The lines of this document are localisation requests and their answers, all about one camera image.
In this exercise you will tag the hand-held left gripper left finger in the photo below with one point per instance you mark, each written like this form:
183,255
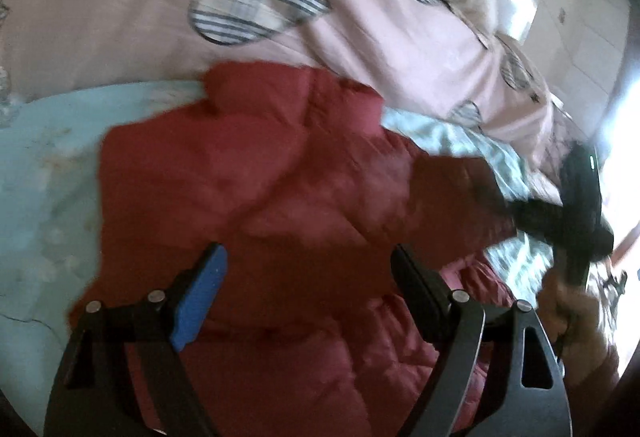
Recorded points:
200,287

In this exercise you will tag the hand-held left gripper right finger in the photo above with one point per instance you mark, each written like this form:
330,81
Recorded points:
417,284

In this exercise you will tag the red padded jacket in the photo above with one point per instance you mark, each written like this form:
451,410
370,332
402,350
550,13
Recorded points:
280,217

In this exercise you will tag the person's right hand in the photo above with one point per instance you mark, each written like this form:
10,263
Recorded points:
562,297

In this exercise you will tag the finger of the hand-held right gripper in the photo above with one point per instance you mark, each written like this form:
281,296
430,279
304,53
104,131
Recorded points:
525,214

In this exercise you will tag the pink duvet with plaid hearts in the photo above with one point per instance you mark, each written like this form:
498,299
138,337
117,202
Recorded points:
390,42

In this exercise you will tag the light blue floral bed sheet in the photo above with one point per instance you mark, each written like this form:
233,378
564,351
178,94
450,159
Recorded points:
45,187

